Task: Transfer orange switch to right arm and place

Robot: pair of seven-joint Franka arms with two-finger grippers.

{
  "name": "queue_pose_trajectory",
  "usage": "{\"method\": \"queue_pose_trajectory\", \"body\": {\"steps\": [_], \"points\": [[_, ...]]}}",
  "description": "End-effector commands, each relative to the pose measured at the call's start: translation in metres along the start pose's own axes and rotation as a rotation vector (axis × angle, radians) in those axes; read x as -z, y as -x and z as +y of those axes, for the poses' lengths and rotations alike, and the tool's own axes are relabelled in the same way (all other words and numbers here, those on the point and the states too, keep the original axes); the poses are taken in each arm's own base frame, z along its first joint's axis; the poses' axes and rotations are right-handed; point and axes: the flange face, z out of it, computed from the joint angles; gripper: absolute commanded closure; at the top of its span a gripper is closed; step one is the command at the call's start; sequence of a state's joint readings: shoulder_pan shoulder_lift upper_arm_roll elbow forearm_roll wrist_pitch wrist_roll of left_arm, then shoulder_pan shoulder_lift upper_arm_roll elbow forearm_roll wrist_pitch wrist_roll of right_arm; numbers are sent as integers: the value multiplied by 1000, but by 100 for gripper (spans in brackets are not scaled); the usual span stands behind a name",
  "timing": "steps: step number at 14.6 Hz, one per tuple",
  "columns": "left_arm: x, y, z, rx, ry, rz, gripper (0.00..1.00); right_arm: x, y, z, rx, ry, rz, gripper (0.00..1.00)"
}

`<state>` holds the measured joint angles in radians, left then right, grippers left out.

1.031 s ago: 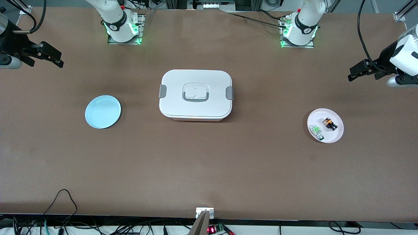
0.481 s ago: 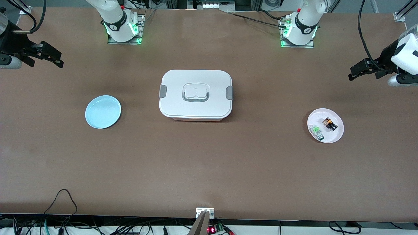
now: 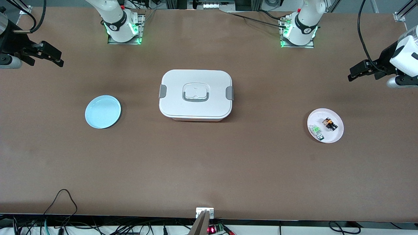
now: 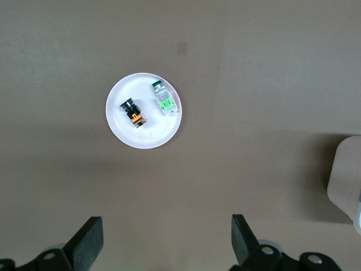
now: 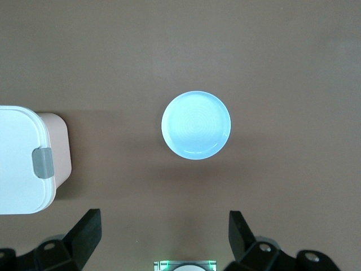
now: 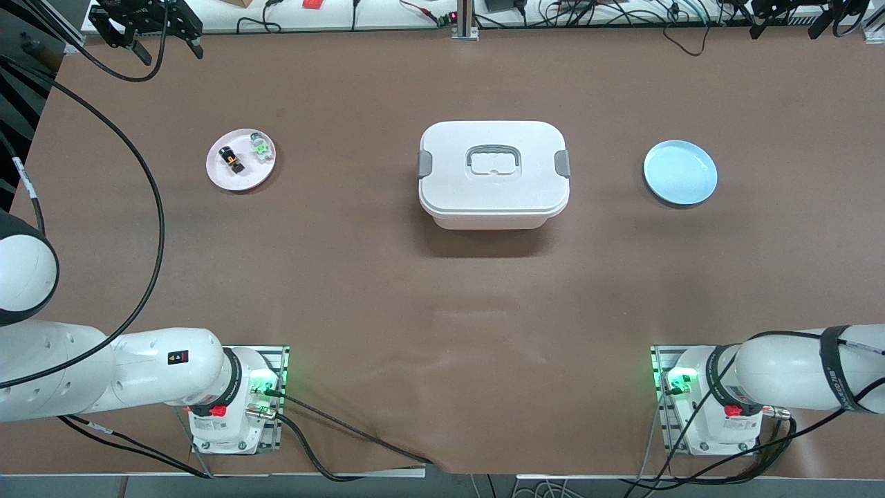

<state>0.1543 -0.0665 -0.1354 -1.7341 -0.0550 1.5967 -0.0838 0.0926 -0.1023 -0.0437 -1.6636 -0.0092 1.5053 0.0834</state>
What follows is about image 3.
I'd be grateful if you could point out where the orange push button switch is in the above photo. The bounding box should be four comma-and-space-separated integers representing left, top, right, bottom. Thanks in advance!
322, 117, 338, 132

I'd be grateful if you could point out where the pale pink plate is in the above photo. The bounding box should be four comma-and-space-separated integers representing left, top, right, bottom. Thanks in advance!
307, 108, 344, 144

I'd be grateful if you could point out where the light blue plate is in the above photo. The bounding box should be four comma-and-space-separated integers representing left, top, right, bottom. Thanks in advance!
85, 95, 121, 129

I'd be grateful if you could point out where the white lidded storage box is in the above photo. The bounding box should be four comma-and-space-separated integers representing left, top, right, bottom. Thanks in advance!
159, 69, 234, 122

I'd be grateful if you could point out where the red LED display module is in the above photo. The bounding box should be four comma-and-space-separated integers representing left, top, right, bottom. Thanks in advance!
208, 223, 226, 235

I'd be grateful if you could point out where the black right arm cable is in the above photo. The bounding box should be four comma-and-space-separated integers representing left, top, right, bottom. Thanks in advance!
4, 0, 47, 34

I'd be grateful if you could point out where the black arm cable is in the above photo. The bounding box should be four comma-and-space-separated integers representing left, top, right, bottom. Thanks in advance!
358, 0, 391, 74
4, 0, 47, 34

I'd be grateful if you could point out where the aluminium frame profile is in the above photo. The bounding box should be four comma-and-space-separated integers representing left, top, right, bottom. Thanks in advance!
393, 0, 418, 23
6, 0, 32, 15

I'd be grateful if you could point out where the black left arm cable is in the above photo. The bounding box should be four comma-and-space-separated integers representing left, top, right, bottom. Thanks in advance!
358, 0, 391, 74

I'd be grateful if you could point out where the green push button switch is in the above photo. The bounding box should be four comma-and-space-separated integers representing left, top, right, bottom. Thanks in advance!
310, 125, 325, 141

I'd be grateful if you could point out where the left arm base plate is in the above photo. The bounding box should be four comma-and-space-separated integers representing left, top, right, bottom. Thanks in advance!
280, 15, 315, 49

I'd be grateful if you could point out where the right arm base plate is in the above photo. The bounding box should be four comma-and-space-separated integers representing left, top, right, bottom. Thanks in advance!
107, 11, 146, 45

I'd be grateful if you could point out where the black cable to base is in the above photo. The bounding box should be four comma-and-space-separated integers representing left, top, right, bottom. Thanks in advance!
225, 11, 288, 28

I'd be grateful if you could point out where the black looped cable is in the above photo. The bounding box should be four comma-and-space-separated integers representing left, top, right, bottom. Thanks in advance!
42, 189, 78, 226

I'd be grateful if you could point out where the black coiled cable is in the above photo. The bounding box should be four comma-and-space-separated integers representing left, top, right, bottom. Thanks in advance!
328, 221, 362, 235

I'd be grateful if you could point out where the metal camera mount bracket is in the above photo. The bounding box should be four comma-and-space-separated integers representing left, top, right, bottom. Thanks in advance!
188, 207, 215, 235

